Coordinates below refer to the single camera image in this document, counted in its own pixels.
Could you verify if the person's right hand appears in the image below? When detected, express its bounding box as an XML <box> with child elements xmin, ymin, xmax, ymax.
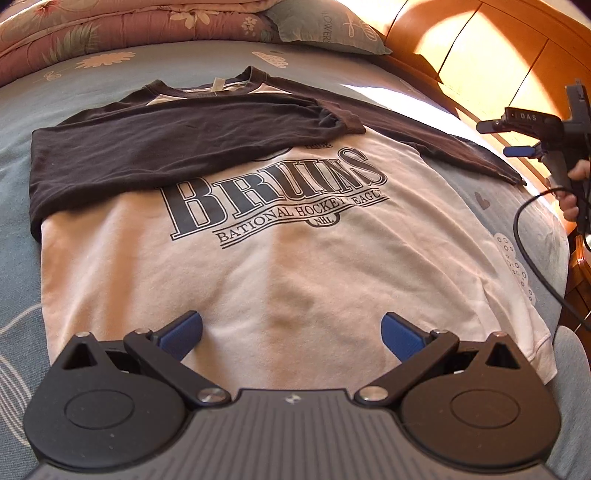
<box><xmin>556</xmin><ymin>160</ymin><xmax>590</xmax><ymax>222</ymax></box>

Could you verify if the blue-green flower pillow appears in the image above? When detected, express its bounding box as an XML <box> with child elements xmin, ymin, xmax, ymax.
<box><xmin>263</xmin><ymin>1</ymin><xmax>392</xmax><ymax>56</ymax></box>

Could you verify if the black and cream raglan sweatshirt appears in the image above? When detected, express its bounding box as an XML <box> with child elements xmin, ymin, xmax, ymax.
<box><xmin>30</xmin><ymin>67</ymin><xmax>557</xmax><ymax>390</ymax></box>

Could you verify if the blue floral bed sheet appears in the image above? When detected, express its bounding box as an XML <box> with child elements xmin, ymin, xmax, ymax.
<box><xmin>1</xmin><ymin>41</ymin><xmax>590</xmax><ymax>479</ymax></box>

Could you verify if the pink floral folded quilt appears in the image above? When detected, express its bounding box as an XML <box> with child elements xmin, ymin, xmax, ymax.
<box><xmin>1</xmin><ymin>1</ymin><xmax>280</xmax><ymax>86</ymax></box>

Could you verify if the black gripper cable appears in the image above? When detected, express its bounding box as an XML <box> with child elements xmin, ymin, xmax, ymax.
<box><xmin>512</xmin><ymin>186</ymin><xmax>591</xmax><ymax>332</ymax></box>

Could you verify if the wooden headboard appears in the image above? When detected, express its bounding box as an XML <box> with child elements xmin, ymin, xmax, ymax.
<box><xmin>331</xmin><ymin>0</ymin><xmax>591</xmax><ymax>236</ymax></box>

